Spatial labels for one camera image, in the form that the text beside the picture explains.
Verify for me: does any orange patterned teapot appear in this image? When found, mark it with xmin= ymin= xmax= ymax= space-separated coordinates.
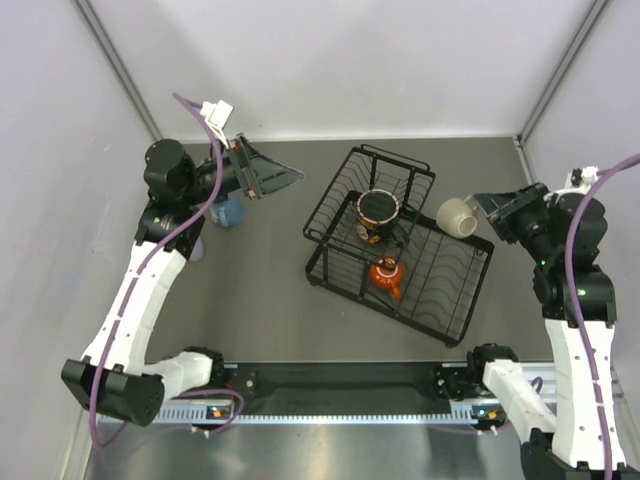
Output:
xmin=369 ymin=256 xmax=404 ymax=301

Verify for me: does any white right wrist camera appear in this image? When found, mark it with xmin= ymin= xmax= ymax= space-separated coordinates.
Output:
xmin=565 ymin=166 xmax=600 ymax=194

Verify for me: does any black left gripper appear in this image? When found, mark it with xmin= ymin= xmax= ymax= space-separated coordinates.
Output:
xmin=182 ymin=132 xmax=306 ymax=206

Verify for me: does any lavender plastic cup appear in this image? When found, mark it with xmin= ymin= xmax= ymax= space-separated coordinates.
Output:
xmin=189 ymin=237 xmax=204 ymax=262

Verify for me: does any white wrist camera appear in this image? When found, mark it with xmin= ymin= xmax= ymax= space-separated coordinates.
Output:
xmin=565 ymin=166 xmax=600 ymax=194
xmin=200 ymin=100 xmax=234 ymax=147

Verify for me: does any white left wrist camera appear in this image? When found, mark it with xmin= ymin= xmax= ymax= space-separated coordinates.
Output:
xmin=200 ymin=100 xmax=234 ymax=147

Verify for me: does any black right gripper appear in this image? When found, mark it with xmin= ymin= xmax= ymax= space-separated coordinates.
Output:
xmin=474 ymin=180 xmax=558 ymax=263

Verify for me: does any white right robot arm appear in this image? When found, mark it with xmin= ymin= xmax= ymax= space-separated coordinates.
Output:
xmin=466 ymin=183 xmax=639 ymax=479

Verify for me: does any beige ceramic mug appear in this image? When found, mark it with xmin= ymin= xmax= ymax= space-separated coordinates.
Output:
xmin=436 ymin=198 xmax=478 ymax=239

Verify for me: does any black patterned mug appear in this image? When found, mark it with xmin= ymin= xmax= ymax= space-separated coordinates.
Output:
xmin=356 ymin=188 xmax=400 ymax=245

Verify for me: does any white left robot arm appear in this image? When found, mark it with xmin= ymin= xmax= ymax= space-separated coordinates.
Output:
xmin=61 ymin=134 xmax=306 ymax=426

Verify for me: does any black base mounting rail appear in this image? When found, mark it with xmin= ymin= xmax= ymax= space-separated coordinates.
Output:
xmin=149 ymin=360 xmax=626 ymax=426

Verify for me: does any blue ceramic mug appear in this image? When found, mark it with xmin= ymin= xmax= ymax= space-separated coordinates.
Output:
xmin=210 ymin=195 xmax=246 ymax=228

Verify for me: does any black wire dish rack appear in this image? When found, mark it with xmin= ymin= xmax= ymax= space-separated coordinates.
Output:
xmin=303 ymin=144 xmax=494 ymax=348

